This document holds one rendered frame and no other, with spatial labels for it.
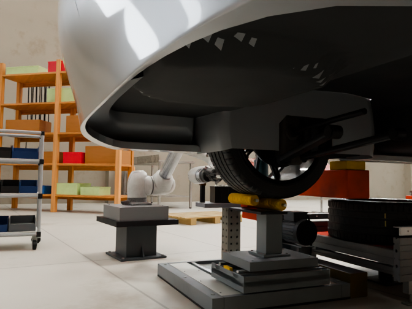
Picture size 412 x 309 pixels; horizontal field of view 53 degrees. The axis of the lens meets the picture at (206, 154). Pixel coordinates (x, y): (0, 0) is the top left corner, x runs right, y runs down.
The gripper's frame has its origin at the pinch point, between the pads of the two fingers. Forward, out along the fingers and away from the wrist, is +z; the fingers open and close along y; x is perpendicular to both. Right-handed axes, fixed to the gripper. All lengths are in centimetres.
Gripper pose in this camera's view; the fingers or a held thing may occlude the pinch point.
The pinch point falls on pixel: (221, 175)
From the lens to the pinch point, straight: 224.3
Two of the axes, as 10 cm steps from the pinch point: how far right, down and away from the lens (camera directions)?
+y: -6.4, -7.3, -2.4
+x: 6.6, -6.8, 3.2
